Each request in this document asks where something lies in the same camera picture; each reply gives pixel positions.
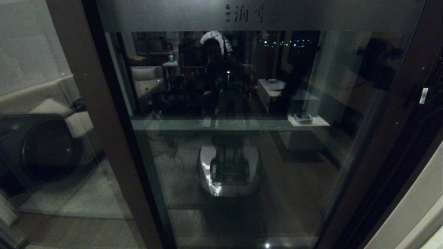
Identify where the brown framed sliding glass door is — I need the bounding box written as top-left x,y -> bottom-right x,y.
97,0 -> 443,249

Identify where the dark brown door jamb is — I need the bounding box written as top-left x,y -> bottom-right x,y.
346,86 -> 443,249

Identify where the brown framed fixed glass door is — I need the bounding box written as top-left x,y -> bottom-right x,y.
0,0 -> 165,249

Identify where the grey floor rug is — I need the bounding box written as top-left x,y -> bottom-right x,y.
17,157 -> 134,221

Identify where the grey and beige sofa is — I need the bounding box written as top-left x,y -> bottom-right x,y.
0,75 -> 104,170

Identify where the recessed metal door handle plate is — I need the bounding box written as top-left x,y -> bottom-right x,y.
395,67 -> 427,125

